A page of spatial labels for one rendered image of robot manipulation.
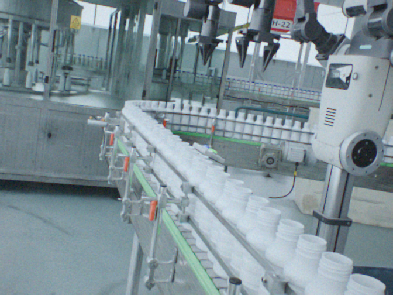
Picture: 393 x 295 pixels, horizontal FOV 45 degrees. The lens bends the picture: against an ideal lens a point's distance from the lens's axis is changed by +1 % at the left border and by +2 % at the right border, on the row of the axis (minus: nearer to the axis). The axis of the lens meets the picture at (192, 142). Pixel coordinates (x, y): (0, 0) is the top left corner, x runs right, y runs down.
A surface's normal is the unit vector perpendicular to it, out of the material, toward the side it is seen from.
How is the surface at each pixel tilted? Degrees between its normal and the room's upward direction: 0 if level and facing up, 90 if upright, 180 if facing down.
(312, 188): 90
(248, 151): 90
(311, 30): 86
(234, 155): 90
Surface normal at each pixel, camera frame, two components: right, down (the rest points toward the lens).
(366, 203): -0.04, 0.14
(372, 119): 0.23, 0.36
